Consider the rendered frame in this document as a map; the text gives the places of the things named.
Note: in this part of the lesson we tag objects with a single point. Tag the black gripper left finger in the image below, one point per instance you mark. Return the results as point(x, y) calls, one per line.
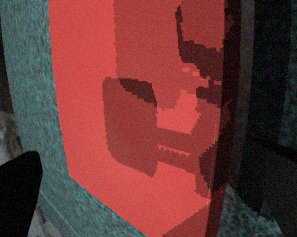
point(20, 179)

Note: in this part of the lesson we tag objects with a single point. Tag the red square lid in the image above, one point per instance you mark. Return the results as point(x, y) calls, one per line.
point(147, 93)

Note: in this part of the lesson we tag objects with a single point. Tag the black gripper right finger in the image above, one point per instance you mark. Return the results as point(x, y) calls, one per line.
point(275, 169)

